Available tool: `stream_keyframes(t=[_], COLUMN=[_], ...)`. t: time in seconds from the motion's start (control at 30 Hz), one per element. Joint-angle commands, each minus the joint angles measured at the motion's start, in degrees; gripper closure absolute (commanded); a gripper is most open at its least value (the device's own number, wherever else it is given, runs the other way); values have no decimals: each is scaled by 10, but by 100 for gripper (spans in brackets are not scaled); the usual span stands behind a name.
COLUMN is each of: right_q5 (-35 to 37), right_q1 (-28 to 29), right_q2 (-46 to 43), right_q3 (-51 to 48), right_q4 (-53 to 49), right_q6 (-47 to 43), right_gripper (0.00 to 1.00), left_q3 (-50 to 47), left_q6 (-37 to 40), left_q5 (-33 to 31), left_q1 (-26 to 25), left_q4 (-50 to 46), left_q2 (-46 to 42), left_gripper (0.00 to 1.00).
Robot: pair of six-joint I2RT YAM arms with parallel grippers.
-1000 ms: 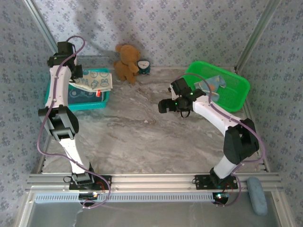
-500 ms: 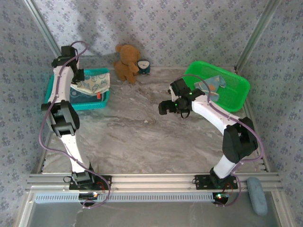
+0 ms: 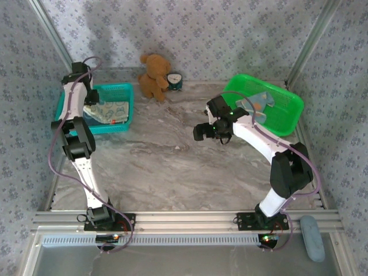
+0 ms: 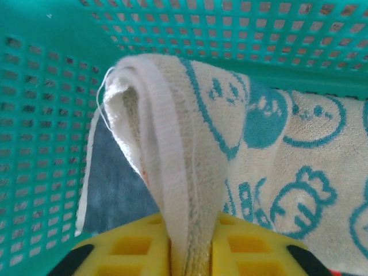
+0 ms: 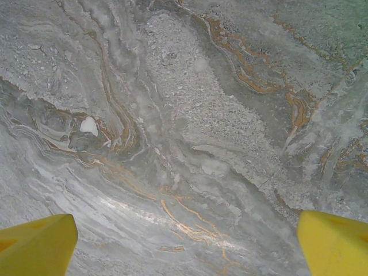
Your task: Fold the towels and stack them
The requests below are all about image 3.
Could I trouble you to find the cream rabbit print towel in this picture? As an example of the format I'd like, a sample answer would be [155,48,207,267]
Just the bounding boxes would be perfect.
[83,99,130,126]

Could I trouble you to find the striped blue dotted towel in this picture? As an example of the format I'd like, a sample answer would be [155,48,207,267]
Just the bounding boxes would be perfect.
[235,91,275,125]

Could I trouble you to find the teal plastic basket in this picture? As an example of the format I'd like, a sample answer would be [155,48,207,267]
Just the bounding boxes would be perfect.
[54,82,135,136]

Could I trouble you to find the green plastic basket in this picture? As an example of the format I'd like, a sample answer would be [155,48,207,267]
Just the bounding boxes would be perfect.
[223,74,305,137]

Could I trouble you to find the brown teddy bear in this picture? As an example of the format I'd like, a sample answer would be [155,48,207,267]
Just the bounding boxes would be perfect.
[137,52,173,102]

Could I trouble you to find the small teal alarm clock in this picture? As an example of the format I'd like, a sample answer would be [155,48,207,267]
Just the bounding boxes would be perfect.
[166,73,184,92]

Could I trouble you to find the grey metal panel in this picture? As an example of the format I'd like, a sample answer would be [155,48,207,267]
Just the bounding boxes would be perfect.
[24,244,346,276]

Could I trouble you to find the blue oblong case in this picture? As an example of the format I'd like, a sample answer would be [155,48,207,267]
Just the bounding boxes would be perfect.
[300,214,325,262]

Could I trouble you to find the aluminium cage frame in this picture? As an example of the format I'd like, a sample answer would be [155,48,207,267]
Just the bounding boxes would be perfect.
[21,0,353,276]

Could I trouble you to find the grey slotted cable duct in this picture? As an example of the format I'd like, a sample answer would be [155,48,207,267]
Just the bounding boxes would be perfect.
[41,233,261,247]

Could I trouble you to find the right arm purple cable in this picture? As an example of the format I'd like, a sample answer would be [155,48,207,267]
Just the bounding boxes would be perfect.
[220,91,322,254]

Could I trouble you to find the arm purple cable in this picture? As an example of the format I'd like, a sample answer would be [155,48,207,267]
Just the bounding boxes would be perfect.
[48,56,136,255]
[220,91,322,254]

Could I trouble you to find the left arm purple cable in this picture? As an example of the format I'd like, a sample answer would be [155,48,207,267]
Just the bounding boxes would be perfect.
[48,56,136,255]

